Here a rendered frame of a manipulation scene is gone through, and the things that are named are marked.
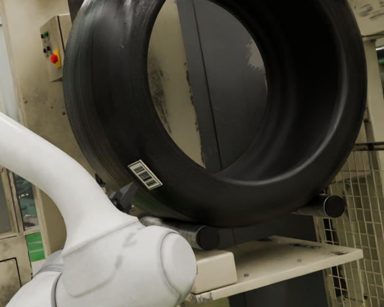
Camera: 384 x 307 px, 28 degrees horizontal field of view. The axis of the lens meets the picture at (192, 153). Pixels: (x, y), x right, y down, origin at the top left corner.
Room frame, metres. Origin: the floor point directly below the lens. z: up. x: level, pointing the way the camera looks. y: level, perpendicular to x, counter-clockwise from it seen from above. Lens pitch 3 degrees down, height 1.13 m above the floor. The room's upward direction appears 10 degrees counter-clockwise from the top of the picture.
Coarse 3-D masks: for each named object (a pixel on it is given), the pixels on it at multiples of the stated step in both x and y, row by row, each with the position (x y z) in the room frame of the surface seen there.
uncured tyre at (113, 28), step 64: (128, 0) 1.36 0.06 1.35; (256, 0) 1.76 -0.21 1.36; (320, 0) 1.50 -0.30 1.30; (64, 64) 1.53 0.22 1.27; (128, 64) 1.34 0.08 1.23; (320, 64) 1.72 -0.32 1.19; (128, 128) 1.34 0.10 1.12; (320, 128) 1.69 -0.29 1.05; (192, 192) 1.38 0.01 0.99; (256, 192) 1.42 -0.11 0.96
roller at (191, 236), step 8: (144, 216) 1.69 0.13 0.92; (144, 224) 1.65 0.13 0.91; (152, 224) 1.60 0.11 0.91; (160, 224) 1.57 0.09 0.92; (168, 224) 1.53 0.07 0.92; (176, 224) 1.50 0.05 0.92; (184, 224) 1.47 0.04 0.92; (192, 224) 1.44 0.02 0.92; (184, 232) 1.44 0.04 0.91; (192, 232) 1.41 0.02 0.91; (200, 232) 1.38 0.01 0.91; (208, 232) 1.39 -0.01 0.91; (216, 232) 1.39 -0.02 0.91; (192, 240) 1.40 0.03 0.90; (200, 240) 1.38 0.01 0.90; (208, 240) 1.39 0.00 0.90; (216, 240) 1.39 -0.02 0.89; (200, 248) 1.39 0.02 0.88; (208, 248) 1.38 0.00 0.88
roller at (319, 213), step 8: (312, 200) 1.54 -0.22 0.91; (320, 200) 1.51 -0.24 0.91; (328, 200) 1.49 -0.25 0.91; (336, 200) 1.50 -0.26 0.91; (304, 208) 1.56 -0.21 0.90; (312, 208) 1.53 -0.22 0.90; (320, 208) 1.51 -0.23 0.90; (328, 208) 1.49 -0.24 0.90; (336, 208) 1.49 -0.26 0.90; (344, 208) 1.51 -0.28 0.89; (320, 216) 1.54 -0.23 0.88; (328, 216) 1.50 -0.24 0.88; (336, 216) 1.50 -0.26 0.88
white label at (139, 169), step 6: (138, 162) 1.34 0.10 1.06; (132, 168) 1.36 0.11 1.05; (138, 168) 1.35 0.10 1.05; (144, 168) 1.34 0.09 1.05; (138, 174) 1.36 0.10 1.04; (144, 174) 1.35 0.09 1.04; (150, 174) 1.35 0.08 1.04; (144, 180) 1.37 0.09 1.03; (150, 180) 1.36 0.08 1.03; (156, 180) 1.35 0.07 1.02; (150, 186) 1.37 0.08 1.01; (156, 186) 1.36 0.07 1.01
